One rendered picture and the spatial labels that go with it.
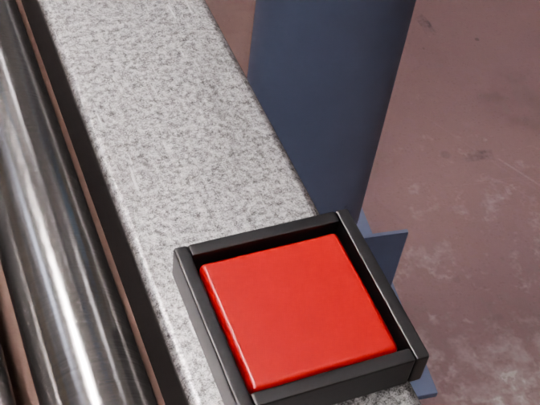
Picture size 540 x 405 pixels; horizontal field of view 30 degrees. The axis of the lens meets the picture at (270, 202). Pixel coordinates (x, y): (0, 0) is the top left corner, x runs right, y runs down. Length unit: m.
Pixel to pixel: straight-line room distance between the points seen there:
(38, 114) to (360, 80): 0.66
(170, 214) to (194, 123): 0.06
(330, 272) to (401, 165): 1.38
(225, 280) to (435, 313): 1.20
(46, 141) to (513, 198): 1.39
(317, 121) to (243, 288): 0.74
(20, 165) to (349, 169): 0.78
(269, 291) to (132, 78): 0.15
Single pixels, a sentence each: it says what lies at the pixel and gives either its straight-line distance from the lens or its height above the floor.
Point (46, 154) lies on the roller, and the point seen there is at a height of 0.92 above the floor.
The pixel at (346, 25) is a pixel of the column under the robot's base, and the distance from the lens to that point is 1.03.
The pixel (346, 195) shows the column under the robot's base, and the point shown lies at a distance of 1.23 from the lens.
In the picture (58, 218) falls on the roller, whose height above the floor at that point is 0.92.
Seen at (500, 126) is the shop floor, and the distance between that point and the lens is 1.90.
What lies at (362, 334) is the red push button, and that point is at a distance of 0.38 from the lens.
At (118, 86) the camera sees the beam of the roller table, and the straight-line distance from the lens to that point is 0.49.
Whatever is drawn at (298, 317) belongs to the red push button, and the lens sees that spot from 0.39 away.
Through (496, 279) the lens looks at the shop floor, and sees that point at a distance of 1.66.
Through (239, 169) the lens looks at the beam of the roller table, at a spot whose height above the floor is 0.92.
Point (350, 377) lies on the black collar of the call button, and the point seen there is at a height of 0.93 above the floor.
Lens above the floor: 1.24
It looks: 48 degrees down
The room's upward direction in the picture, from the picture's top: 9 degrees clockwise
